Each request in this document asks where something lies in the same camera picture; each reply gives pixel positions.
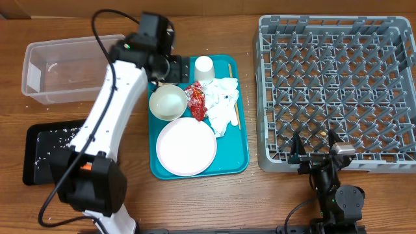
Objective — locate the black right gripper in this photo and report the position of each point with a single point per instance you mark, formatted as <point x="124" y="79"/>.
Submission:
<point x="309" y="161"/>

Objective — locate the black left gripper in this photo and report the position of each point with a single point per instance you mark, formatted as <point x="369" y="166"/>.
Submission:
<point x="181" y="73"/>

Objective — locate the cream bowl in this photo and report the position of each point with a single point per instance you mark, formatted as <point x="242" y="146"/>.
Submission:
<point x="168" y="102"/>

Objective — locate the red snack wrapper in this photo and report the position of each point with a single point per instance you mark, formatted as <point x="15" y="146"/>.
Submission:
<point x="196" y="100"/>

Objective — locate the white napkin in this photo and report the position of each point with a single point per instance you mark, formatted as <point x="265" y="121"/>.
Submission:
<point x="221" y="96"/>

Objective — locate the orange carrot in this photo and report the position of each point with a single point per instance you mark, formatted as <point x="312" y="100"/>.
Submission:
<point x="87" y="167"/>

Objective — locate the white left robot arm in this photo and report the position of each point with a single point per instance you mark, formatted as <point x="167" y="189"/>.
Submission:
<point x="86" y="174"/>

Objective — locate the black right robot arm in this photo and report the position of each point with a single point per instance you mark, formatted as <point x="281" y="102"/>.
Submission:
<point x="340" y="205"/>

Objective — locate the grey dishwasher rack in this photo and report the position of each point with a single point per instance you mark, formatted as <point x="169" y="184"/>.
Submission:
<point x="352" y="74"/>

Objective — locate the white cup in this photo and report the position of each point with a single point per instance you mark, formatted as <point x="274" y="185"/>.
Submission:
<point x="204" y="69"/>

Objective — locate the wooden chopstick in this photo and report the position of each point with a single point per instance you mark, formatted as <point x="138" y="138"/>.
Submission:
<point x="236" y="104"/>

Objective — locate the white plate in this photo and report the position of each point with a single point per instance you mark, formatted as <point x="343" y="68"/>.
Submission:
<point x="186" y="147"/>

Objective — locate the teal serving tray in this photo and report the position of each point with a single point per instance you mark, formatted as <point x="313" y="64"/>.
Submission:
<point x="232" y="156"/>

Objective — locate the clear plastic bin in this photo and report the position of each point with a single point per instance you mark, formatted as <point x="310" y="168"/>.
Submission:
<point x="63" y="71"/>

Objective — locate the black tray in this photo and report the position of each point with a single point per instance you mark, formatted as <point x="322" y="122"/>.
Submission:
<point x="39" y="175"/>

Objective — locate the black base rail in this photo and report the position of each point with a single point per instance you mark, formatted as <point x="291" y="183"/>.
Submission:
<point x="276" y="230"/>

